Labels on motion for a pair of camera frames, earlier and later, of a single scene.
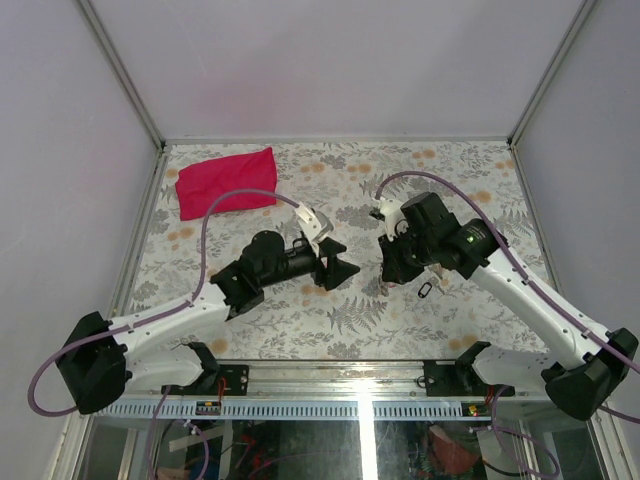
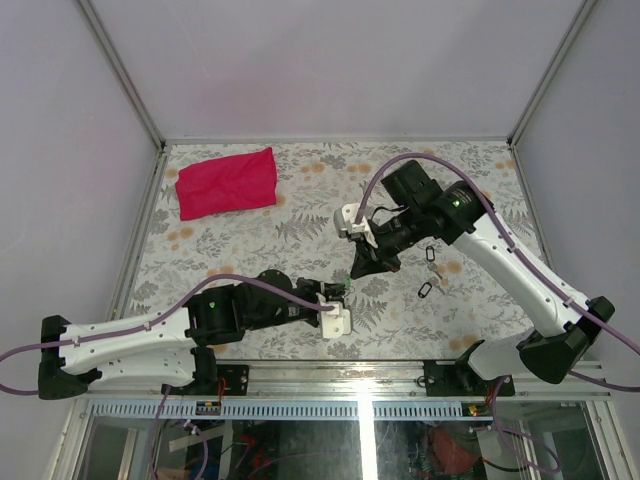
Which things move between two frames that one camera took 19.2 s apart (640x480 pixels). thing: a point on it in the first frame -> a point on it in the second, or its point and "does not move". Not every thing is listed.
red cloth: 200,185 does not move
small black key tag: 426,287 does not move
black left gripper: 338,270 -> 313,287
